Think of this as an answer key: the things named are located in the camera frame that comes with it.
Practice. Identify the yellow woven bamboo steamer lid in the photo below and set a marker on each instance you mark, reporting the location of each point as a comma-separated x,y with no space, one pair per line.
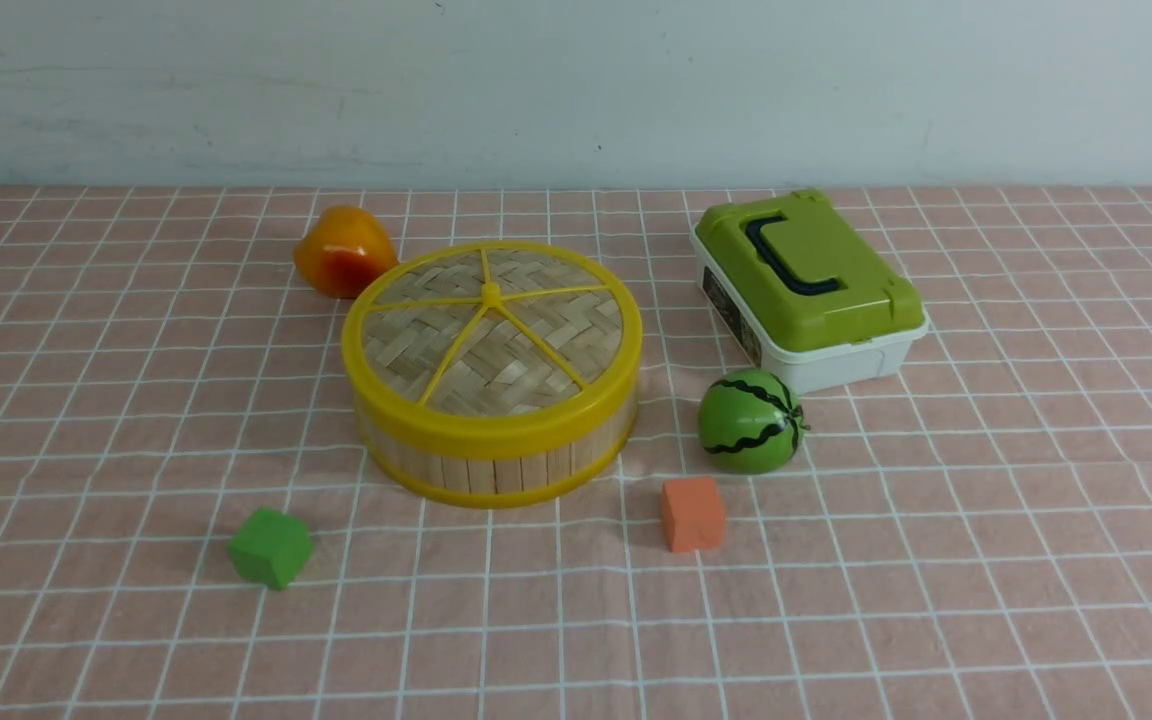
494,349

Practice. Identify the bamboo steamer basket base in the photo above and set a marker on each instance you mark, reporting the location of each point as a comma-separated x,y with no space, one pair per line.
510,481

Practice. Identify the green toy watermelon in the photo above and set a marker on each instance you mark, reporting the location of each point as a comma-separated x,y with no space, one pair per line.
751,423

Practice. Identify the orange foam cube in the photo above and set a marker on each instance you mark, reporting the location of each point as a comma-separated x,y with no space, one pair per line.
693,514

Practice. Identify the green lidded white storage box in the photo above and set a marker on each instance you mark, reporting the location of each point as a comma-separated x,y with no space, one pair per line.
804,295

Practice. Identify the orange yellow toy pear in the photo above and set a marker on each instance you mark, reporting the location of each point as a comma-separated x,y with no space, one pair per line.
345,251

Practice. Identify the green foam cube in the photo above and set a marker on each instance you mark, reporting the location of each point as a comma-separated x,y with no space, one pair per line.
271,548

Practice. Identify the pink checked tablecloth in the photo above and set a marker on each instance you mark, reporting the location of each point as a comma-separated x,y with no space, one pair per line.
971,539

